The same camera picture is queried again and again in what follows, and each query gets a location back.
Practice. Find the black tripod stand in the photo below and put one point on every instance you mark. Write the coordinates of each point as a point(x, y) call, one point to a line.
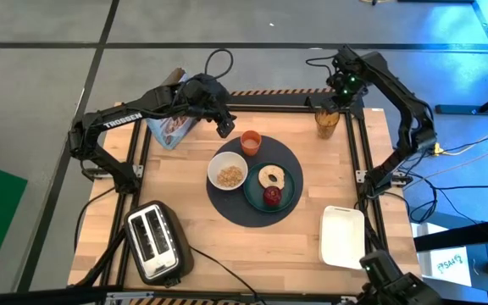
point(36, 295)

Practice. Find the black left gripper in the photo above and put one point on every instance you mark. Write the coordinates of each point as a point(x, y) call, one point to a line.
point(206, 97)

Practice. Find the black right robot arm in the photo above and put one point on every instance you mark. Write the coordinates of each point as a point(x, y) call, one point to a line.
point(400, 101)

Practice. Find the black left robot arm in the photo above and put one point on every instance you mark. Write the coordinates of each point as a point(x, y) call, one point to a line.
point(121, 120)

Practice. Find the orange plastic cup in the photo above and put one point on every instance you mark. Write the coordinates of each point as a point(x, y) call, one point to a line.
point(251, 146)

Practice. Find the black aluminium table frame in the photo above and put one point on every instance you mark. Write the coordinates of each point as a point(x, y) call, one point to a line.
point(269, 108)

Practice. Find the red apple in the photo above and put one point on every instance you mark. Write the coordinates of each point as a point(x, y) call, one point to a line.
point(272, 197)

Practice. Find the black and silver toaster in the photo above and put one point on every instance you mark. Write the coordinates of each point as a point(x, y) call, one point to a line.
point(153, 241)

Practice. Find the round dark woven placemat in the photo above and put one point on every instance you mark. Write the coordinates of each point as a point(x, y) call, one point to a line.
point(231, 207)

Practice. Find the amber drinking glass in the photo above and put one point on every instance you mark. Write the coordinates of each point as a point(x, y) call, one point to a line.
point(327, 127)

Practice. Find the sliced bagel half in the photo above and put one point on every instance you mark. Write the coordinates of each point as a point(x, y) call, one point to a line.
point(265, 180)

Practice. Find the brown cereal pieces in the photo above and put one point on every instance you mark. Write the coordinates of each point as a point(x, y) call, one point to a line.
point(230, 176)

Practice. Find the white ceramic bowl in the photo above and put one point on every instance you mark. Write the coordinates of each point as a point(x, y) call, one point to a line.
point(220, 163)

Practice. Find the black device with green light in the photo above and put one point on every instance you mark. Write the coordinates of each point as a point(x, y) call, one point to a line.
point(392, 279)

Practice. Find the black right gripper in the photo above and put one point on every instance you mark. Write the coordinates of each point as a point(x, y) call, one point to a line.
point(347, 87)

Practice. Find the white rectangular container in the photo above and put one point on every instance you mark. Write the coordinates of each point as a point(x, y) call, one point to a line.
point(341, 237)

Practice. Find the black stand bar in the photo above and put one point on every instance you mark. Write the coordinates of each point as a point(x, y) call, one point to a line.
point(460, 233)

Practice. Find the white box with label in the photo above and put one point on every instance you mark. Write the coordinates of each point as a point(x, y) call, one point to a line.
point(447, 267)

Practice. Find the blue cinnamon cereal box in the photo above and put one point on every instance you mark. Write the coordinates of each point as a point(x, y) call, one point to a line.
point(170, 133)

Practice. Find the dark panel with hazard tape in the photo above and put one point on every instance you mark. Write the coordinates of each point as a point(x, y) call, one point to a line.
point(163, 301)
point(278, 99)

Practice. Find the dark green plate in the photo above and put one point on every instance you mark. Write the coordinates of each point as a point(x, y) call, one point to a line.
point(254, 195)

